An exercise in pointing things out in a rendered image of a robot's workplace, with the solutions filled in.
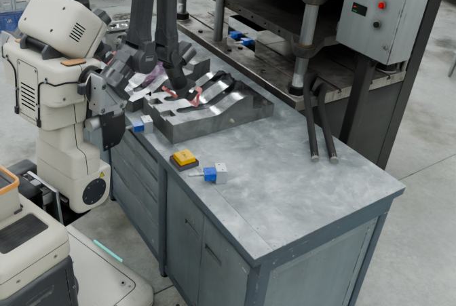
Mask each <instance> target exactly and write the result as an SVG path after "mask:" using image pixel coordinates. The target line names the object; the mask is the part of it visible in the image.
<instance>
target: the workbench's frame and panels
mask: <svg viewBox="0 0 456 306"><path fill-rule="evenodd" d="M83 138H84V139H86V140H87V141H89V142H91V143H92V144H94V145H96V146H97V147H98V148H99V149H100V159H101V160H103V161H104V162H106V163H107V164H109V165H110V167H111V176H110V187H109V197H110V199H111V200H112V201H116V200H117V202H118V204H119V205H120V206H121V208H122V210H123V211H124V212H125V213H126V215H127V217H128V218H129V219H130V221H131V223H132V224H133V225H134V227H135V229H136V230H137V231H138V233H139V234H140V236H141V237H142V239H143V240H144V242H145V243H146V245H147V246H148V248H149V249H150V251H151V252H152V253H153V255H154V257H155V258H156V259H157V261H158V263H159V271H160V274H161V276H162V277H165V278H166V277H169V278H170V280H171V282H172V283H173V284H174V286H175V287H176V289H177V290H178V292H179V293H180V295H181V296H182V298H183V299H184V301H185V302H186V304H187V305H188V306H354V305H355V304H356V300H357V298H358V295H359V292H360V289H361V287H362V283H363V281H364V278H365V275H366V272H367V270H368V266H369V265H370V262H371V259H372V257H373V253H374V251H375V248H376V245H377V242H378V240H379V236H380V234H381V231H382V228H383V226H384V223H385V220H386V218H387V214H388V212H389V211H390V208H391V205H392V202H393V200H394V198H396V197H398V196H400V195H402V194H403V193H404V190H405V188H403V189H401V190H399V191H397V192H395V193H393V194H391V195H388V196H387V197H384V198H383V199H380V200H378V201H376V202H374V203H372V204H370V205H368V206H366V207H364V208H362V209H359V210H357V211H355V212H353V213H351V214H349V215H347V216H345V217H343V218H340V219H339V220H337V221H335V222H333V223H331V224H329V225H327V226H325V227H322V228H320V229H318V230H316V231H314V232H312V233H310V234H308V235H306V236H304V237H301V238H299V239H297V240H295V241H293V242H291V243H289V244H287V245H285V246H282V247H281V248H278V249H277V250H274V251H273V252H270V253H269V254H266V255H264V256H262V257H260V258H258V259H256V260H254V259H253V258H252V257H251V256H250V255H249V254H248V253H247V251H246V250H245V249H244V248H243V247H242V246H241V244H240V243H239V242H238V241H237V240H236V239H235V238H234V237H233V236H232V234H230V232H229V231H228V230H227V229H226V228H225V227H224V225H223V224H222V223H221V222H220V221H219V220H218V219H217V217H215V215H213V213H212V212H211V211H210V210H209V209H208V207H207V206H206V205H205V204H204V203H203V202H202V201H201V199H200V198H199V197H198V196H197V195H196V194H195V193H194V192H193V191H192V190H191V188H190V187H189V186H188V185H187V184H186V183H185V181H184V180H183V179H182V178H181V177H180V176H179V175H178V174H177V173H176V172H175V171H174V169H173V168H172V167H171V166H170V165H169V164H168V162H167V161H166V160H165V159H164V158H163V157H162V156H161V155H160V154H159V153H158V152H157V150H156V149H155V148H154V147H153V146H152V145H151V143H150V142H149V141H148V140H147V139H146V138H145V137H144V136H143V135H142V134H141V133H140V132H134V131H133V129H129V130H127V129H126V131H125V133H124V135H123V137H122V139H121V141H120V143H119V144H118V145H116V146H114V147H112V148H110V149H108V150H107V151H105V152H104V151H103V147H102V130H101V128H99V129H97V130H94V131H93V132H89V131H88V130H87V129H86V128H84V129H83Z"/></svg>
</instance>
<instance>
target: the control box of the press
mask: <svg viewBox="0 0 456 306"><path fill-rule="evenodd" d="M427 2H428V0H344V2H343V8H342V12H341V17H340V21H338V23H337V29H336V31H337V36H336V39H335V41H338V42H339V43H342V44H343V45H346V46H347V47H348V48H349V49H351V50H353V51H356V53H355V58H354V64H355V69H356V73H355V76H354V81H353V84H352V87H351V92H350V95H349V100H348V104H347V108H346V111H345V116H344V119H343V124H342V127H341V132H340V135H339V140H340V141H341V142H343V143H344V144H346V145H347V146H348V147H350V148H351V149H353V146H354V141H355V139H356V134H357V131H358V127H359V124H360V120H361V117H362V112H363V110H364V105H365V102H366V98H367V95H368V91H369V87H370V85H371V81H372V78H373V73H374V70H375V66H376V64H377V63H378V62H381V63H383V64H386V65H390V64H394V63H397V62H402V61H405V60H408V59H409V58H410V55H411V51H412V48H413V45H414V42H415V38H416V36H417V32H418V30H419V26H420V23H421V19H422V17H423V13H424V11H425V7H426V4H427ZM359 56H360V57H359ZM358 59H359V60H358Z"/></svg>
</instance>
